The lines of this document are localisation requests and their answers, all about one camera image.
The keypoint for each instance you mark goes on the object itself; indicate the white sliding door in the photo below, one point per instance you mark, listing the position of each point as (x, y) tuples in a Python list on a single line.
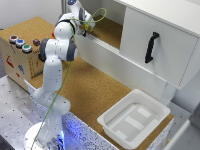
[(173, 56)]

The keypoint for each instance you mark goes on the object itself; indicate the red button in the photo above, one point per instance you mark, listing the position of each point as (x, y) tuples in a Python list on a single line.
[(13, 38)]

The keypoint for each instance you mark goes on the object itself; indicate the green button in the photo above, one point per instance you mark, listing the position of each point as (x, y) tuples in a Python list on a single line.
[(26, 48)]

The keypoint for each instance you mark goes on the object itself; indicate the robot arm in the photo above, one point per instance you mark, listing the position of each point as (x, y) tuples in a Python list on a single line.
[(52, 75)]

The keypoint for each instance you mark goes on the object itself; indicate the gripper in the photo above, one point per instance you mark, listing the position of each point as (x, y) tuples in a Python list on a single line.
[(86, 16)]

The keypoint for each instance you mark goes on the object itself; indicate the white plastic box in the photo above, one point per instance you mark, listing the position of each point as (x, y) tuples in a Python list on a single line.
[(135, 121)]

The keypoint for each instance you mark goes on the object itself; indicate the purple block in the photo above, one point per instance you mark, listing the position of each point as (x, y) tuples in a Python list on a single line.
[(36, 42)]

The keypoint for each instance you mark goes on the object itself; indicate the wooden drawer box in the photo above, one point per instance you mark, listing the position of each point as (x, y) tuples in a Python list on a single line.
[(31, 28)]

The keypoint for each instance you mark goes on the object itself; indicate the blue button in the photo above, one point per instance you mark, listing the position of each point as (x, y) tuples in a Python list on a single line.
[(20, 42)]

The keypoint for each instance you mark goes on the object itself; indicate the yellow block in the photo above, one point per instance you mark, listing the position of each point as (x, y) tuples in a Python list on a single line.
[(86, 26)]

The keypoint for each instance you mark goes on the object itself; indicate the white cabinet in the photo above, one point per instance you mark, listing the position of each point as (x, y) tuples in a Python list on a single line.
[(110, 63)]

